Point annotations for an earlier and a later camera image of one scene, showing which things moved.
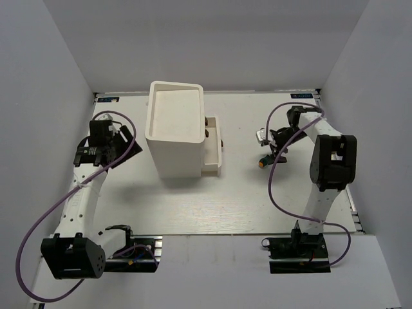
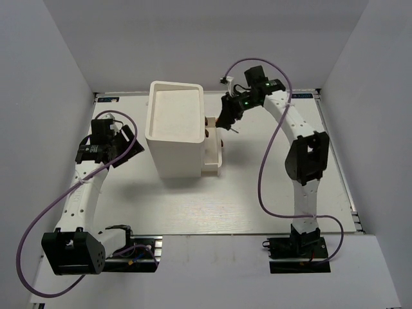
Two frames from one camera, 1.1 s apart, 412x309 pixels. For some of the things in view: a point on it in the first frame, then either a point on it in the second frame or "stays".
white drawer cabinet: (175, 128) stays
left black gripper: (135, 149) stays
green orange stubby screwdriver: (266, 160) → (216, 119)
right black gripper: (275, 146) → (228, 116)
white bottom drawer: (211, 149) stays
